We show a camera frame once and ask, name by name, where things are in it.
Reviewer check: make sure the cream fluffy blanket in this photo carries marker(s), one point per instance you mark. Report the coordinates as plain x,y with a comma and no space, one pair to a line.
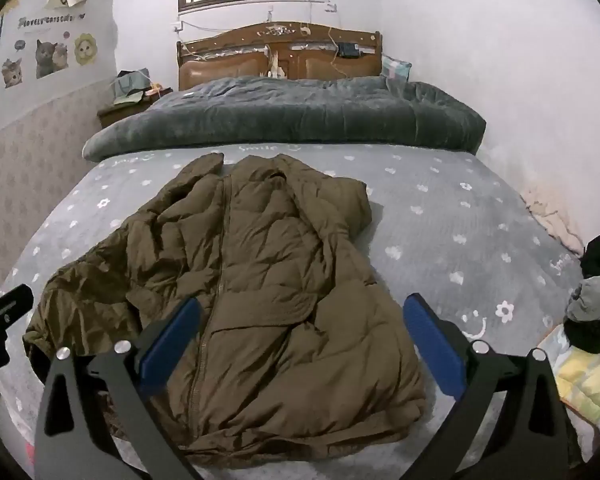
550,215

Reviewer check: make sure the checked pillow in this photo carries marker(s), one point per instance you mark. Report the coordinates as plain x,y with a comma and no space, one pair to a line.
396,69

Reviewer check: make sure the grey flower-print bed sheet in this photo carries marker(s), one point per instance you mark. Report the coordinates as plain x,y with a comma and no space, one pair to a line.
455,240

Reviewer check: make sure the black device on headboard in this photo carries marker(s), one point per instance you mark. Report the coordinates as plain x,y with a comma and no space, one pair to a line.
349,49

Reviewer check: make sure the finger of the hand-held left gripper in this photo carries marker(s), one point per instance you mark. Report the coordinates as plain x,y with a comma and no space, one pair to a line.
4,305

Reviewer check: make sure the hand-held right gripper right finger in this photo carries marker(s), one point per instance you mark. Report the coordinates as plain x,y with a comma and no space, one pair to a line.
431,345

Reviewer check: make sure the white wall socket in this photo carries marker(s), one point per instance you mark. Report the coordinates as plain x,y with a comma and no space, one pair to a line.
176,27

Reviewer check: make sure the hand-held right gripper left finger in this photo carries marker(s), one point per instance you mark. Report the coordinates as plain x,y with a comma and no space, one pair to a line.
172,336

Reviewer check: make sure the wooden headboard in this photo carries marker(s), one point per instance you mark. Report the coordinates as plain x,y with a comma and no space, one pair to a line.
280,55

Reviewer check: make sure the wooden nightstand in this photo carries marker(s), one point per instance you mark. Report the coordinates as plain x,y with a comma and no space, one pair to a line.
120,112

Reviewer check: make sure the olive puffer jacket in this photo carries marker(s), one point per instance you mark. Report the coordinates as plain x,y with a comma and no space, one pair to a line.
260,305

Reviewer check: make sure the yellow printed blanket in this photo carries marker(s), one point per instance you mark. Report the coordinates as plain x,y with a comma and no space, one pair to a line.
580,375

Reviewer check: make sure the dark grey plush blanket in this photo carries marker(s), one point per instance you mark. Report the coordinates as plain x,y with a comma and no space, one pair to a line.
290,110

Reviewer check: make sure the pile of dark clothes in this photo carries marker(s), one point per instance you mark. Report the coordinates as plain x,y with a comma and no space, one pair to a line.
593,300

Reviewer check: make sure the cat wall stickers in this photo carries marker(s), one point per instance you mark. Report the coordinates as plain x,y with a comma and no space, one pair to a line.
45,50

